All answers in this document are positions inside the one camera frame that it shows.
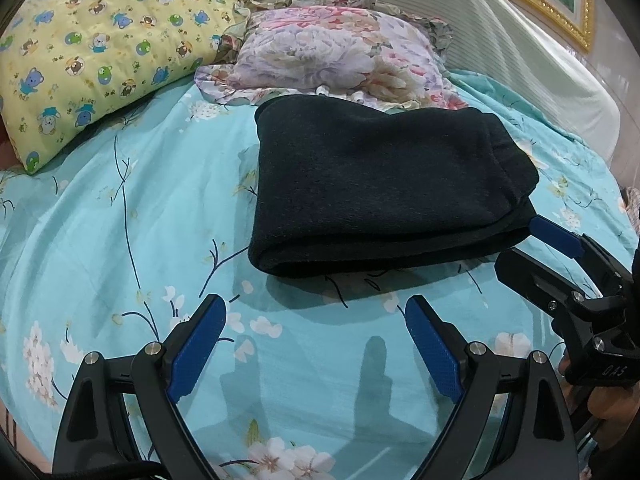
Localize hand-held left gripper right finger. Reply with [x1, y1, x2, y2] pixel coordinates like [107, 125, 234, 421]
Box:
[404, 294, 581, 480]

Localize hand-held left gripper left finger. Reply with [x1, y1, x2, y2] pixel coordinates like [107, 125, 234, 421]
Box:
[52, 294, 228, 480]

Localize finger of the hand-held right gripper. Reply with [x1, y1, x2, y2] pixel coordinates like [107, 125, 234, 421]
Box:
[529, 214, 634, 302]
[494, 247, 584, 319]

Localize black pants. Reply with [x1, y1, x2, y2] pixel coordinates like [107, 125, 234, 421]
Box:
[247, 94, 541, 278]

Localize person's right hand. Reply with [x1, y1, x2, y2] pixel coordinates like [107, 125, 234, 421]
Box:
[557, 355, 640, 456]

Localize teal floral bedsheet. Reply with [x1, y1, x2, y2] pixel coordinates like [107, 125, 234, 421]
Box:
[0, 67, 640, 480]

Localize striped padded headboard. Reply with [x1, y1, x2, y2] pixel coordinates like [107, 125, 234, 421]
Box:
[225, 0, 621, 166]

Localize pink floral pillow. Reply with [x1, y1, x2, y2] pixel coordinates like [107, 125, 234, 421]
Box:
[194, 4, 471, 111]

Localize yellow bear-print pillow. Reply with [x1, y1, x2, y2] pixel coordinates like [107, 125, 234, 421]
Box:
[0, 0, 251, 176]

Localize gold picture frame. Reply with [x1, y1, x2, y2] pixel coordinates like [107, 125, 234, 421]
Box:
[465, 0, 596, 53]

